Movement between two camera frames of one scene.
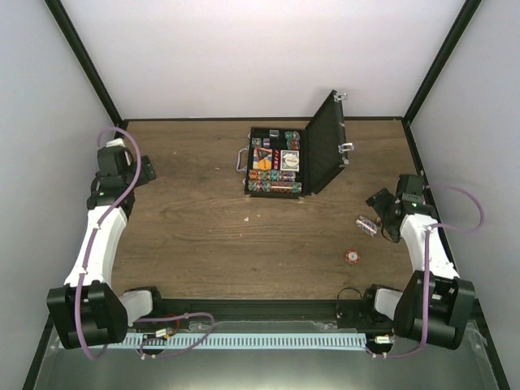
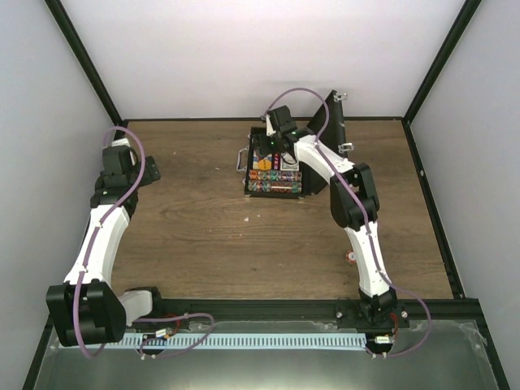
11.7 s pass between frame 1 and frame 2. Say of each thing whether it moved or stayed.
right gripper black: moved
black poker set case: stayed
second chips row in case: stayed
